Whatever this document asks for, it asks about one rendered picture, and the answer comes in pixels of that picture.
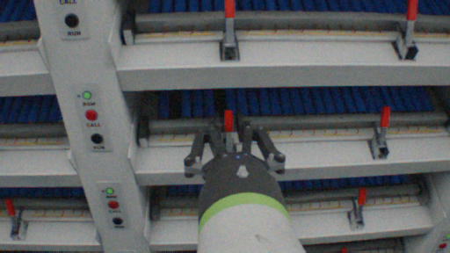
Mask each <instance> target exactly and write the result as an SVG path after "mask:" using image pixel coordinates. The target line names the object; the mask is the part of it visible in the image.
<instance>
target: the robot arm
mask: <svg viewBox="0 0 450 253"><path fill-rule="evenodd" d="M214 116H215V121H211V122H208V123H207V132H205V131H204V130H197V131H196V134H195V138H194V141H193V145H192V149H191V153H190V154H189V155H187V156H186V157H185V159H184V166H185V177H188V178H189V177H194V176H195V175H199V176H202V178H203V179H204V180H205V181H206V182H205V183H204V185H203V186H202V188H201V189H200V194H199V231H198V249H197V253H307V252H306V251H305V250H304V249H303V248H302V245H301V244H300V242H299V240H298V239H297V235H296V233H295V232H294V229H293V226H292V225H293V223H292V222H291V219H290V216H289V215H288V212H287V206H286V203H285V200H284V199H283V196H282V193H281V189H280V186H279V184H278V182H277V181H276V180H275V178H274V177H273V175H270V174H269V173H271V172H275V173H276V174H278V175H279V174H284V173H285V162H286V156H285V154H282V153H280V152H279V151H278V150H277V149H276V148H275V144H274V143H273V142H272V140H271V138H270V137H269V135H268V133H267V132H266V131H265V129H264V128H263V127H259V128H257V130H254V129H252V126H251V125H250V122H249V121H248V120H243V115H242V112H241V109H236V131H237V134H238V139H239V143H242V144H243V148H242V151H239V152H228V151H227V149H226V147H225V145H223V144H222V142H221V122H220V114H219V109H214ZM253 141H255V142H256V144H257V145H258V148H259V150H260V152H261V154H262V155H263V157H264V158H265V161H264V160H263V159H261V158H259V157H257V156H255V155H253V154H252V153H251V151H252V142H253ZM205 144H209V147H210V149H211V151H212V154H213V156H214V157H213V158H212V159H210V160H209V161H208V162H207V163H205V164H204V165H202V161H201V160H202V156H203V153H204V148H205Z"/></svg>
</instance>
